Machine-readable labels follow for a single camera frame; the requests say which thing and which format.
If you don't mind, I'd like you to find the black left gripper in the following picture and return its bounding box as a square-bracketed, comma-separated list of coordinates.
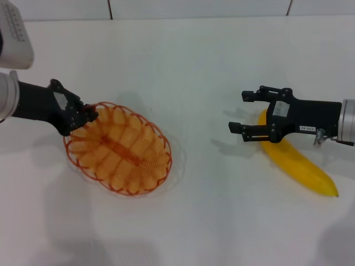
[16, 79, 99, 136]

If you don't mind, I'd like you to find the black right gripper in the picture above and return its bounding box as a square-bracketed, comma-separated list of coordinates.
[228, 85, 342, 144]

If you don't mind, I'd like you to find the orange wire spiral basket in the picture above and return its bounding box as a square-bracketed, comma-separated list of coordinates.
[63, 101, 173, 197]

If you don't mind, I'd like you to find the yellow plastic banana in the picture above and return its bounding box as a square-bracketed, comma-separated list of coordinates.
[257, 109, 339, 198]

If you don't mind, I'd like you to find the right arm connector cable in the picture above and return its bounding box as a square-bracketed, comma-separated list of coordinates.
[313, 127, 355, 146]

